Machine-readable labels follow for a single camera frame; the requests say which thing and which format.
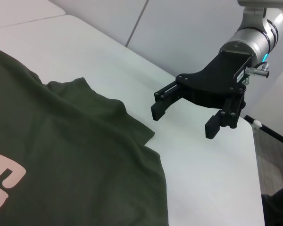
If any gray right gripper cable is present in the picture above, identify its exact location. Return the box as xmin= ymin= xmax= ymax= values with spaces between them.
xmin=244 ymin=61 xmax=271 ymax=84

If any large black floor object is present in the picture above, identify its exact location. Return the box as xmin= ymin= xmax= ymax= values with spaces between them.
xmin=261 ymin=180 xmax=283 ymax=226

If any black pole with white clip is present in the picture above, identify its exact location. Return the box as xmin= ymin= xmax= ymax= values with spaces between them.
xmin=244 ymin=114 xmax=283 ymax=149

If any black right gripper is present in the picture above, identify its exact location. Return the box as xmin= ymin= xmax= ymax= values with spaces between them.
xmin=150 ymin=51 xmax=252 ymax=140

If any dark green FREE t-shirt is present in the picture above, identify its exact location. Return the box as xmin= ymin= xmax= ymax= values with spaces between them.
xmin=0 ymin=45 xmax=168 ymax=226

